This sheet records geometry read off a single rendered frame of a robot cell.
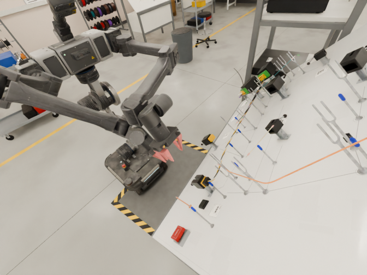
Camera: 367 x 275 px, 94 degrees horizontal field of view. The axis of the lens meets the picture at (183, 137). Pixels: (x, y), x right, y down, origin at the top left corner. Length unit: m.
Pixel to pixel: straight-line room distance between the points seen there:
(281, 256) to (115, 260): 1.70
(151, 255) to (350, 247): 1.64
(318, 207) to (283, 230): 0.09
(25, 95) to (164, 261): 1.59
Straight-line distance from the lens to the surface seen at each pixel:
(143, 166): 1.97
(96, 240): 2.13
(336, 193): 0.47
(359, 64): 0.71
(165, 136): 0.56
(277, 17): 1.33
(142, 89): 0.66
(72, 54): 1.19
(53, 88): 1.04
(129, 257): 1.95
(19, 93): 0.69
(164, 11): 5.83
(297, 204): 0.49
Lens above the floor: 1.80
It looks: 48 degrees down
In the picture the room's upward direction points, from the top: 11 degrees counter-clockwise
